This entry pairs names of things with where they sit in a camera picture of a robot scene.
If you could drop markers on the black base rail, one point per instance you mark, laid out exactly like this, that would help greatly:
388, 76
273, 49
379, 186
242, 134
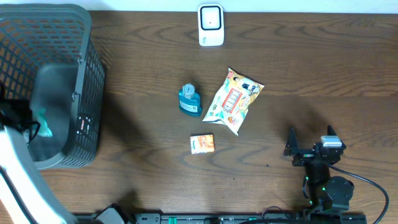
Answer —
115, 214

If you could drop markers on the yellow snack bag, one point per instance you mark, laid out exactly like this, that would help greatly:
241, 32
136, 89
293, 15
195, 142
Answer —
231, 102

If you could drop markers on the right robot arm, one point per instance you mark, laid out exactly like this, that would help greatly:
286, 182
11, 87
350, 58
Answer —
327, 194

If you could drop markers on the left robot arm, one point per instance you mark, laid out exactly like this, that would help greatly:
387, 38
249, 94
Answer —
24, 192

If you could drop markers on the white barcode scanner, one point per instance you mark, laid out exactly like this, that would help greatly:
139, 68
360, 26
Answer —
210, 25

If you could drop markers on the light teal candy packet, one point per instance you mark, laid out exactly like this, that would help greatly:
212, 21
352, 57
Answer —
39, 116

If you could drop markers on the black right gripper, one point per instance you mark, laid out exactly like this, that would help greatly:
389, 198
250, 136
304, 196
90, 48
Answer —
291, 149

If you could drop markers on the small orange box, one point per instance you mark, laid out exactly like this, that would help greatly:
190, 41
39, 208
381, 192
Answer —
202, 144

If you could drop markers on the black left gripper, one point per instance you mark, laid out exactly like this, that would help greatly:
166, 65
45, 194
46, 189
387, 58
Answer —
18, 103

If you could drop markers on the grey plastic mesh basket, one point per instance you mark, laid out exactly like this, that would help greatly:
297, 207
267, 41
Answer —
48, 58

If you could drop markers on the teal mouthwash bottle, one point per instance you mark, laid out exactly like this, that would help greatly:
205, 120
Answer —
189, 100

